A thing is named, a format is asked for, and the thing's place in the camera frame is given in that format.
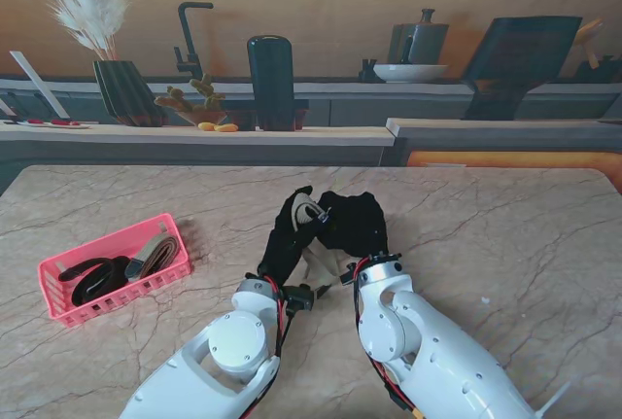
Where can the plate with red food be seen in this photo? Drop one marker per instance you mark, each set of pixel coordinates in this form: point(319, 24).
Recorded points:
point(53, 123)

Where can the dark tilted panel stand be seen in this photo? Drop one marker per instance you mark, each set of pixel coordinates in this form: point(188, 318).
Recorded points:
point(515, 64)

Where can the white leaning board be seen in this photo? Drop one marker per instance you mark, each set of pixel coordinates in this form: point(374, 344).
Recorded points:
point(39, 83)

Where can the dark ribbed vase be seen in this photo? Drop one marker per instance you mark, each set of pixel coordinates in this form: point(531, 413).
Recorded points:
point(124, 93)

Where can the orange citrus fruit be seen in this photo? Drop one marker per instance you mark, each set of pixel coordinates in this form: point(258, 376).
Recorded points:
point(226, 128)
point(206, 126)

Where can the small black cup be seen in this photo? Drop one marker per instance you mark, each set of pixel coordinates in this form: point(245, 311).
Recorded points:
point(368, 71)

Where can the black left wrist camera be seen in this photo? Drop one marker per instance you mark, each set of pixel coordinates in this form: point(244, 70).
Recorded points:
point(299, 298)

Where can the grey ceramic jug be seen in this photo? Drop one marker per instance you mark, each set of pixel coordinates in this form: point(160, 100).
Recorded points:
point(427, 42)

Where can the white ceramic bowl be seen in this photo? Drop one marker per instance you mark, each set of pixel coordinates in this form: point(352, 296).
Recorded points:
point(410, 72)

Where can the white pampas grass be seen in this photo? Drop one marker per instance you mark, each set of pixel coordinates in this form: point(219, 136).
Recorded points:
point(92, 6)

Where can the yellow wooden spatula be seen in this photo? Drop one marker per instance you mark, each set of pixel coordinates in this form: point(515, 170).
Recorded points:
point(588, 30)

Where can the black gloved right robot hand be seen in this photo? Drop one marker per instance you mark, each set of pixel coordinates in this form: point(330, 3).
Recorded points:
point(357, 227)

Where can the grey kitchen counter wood top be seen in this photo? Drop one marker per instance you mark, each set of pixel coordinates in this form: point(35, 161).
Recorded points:
point(291, 147)

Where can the olive canvas belt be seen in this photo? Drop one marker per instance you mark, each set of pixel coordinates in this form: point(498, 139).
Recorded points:
point(303, 210)

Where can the pink plastic storage basket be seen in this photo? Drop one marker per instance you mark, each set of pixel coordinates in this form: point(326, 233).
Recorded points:
point(121, 239)

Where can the dark low tray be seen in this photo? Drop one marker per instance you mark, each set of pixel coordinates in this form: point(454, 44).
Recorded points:
point(301, 105)

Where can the beige woven belt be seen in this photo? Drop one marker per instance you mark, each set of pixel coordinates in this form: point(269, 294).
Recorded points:
point(158, 254)

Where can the cactus plant in bowl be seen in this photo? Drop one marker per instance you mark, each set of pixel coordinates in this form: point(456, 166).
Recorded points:
point(209, 95)

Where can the dark brown woven belt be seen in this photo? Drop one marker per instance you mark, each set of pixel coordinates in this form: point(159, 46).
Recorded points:
point(94, 283)

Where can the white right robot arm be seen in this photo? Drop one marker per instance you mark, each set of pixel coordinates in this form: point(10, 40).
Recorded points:
point(427, 341)

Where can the tall black cylinder container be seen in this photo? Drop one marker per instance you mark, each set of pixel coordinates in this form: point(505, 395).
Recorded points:
point(271, 83)

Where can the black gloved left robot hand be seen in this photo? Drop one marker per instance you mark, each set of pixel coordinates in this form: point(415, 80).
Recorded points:
point(286, 244)

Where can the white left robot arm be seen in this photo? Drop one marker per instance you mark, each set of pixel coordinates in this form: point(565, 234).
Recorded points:
point(218, 360)

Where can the black kitchen faucet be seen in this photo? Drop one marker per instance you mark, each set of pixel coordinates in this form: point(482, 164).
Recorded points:
point(187, 35)

